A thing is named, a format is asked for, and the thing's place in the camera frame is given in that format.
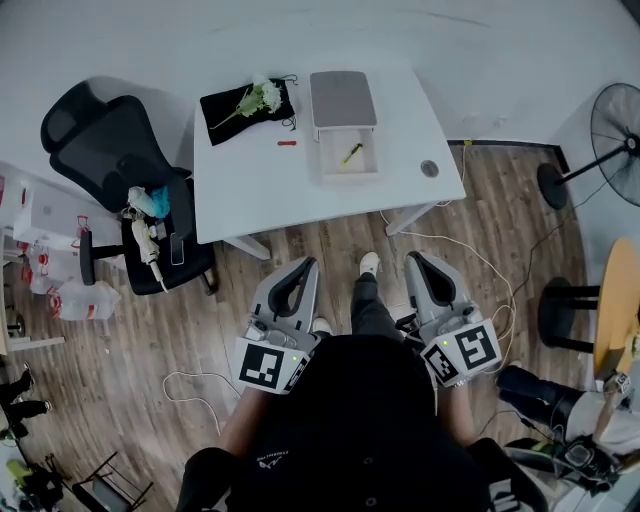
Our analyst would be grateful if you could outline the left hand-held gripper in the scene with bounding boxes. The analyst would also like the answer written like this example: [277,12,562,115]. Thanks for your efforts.
[233,257,322,396]

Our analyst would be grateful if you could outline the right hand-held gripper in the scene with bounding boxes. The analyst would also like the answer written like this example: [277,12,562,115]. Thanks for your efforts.
[399,251,503,389]

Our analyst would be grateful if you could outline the white drawer box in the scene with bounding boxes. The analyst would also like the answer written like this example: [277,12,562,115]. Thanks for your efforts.
[308,70,386,188]

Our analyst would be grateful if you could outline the person's right forearm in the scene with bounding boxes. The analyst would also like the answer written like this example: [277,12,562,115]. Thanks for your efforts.
[434,382,477,447]

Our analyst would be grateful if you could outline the person's left forearm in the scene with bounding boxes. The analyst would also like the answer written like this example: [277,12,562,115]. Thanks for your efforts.
[218,387,274,457]

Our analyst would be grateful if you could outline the white cardboard box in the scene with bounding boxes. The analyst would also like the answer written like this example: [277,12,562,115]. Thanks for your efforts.
[12,177,126,251]

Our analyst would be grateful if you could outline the white desk leg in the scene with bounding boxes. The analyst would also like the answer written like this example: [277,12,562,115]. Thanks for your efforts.
[384,201,442,238]
[224,234,272,262]

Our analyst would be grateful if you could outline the person's right trouser leg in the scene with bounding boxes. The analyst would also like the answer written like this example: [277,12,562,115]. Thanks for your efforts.
[349,271,407,344]

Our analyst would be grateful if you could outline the black stool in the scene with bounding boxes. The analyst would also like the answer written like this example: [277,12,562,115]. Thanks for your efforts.
[538,276,602,354]

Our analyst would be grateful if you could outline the person's black shirt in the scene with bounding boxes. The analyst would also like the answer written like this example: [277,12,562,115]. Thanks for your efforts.
[174,333,549,512]

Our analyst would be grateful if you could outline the teal cloth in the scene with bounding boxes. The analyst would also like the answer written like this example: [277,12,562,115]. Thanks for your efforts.
[149,185,172,219]

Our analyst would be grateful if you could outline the white crumpled bundle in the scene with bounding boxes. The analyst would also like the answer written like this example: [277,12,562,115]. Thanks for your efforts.
[126,185,154,214]

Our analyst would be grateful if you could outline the round wooden table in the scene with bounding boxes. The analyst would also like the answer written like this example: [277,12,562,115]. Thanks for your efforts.
[592,236,640,382]

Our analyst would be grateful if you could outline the white artificial flower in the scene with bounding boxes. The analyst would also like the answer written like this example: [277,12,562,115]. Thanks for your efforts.
[208,74,284,132]

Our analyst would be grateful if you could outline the black office chair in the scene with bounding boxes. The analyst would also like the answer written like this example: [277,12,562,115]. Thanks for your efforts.
[39,80,220,297]

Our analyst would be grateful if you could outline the light wooden side table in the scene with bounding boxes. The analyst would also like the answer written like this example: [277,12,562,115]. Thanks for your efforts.
[0,226,67,354]

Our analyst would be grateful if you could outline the black folding chair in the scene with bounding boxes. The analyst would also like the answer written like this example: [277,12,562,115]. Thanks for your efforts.
[71,451,154,512]

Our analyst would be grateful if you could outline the black bag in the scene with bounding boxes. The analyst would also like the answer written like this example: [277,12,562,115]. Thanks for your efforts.
[19,464,67,512]

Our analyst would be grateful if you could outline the cream floor cable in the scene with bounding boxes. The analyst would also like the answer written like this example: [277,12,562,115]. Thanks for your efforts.
[379,144,518,382]

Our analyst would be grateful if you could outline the black floor cable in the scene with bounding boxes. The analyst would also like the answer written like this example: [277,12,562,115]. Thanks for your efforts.
[509,191,609,302]

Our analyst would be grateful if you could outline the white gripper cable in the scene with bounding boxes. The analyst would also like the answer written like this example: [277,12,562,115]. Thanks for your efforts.
[161,370,224,437]

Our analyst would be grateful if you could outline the black pedestal fan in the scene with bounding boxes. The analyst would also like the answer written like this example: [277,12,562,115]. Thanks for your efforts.
[536,81,640,212]

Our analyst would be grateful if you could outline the clear plastic bag red handles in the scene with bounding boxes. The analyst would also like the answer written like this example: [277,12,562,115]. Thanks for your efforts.
[0,172,32,232]
[19,244,84,297]
[49,279,122,323]

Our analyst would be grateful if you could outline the black drawstring pouch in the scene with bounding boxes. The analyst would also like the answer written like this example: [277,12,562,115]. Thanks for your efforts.
[199,74,300,148]

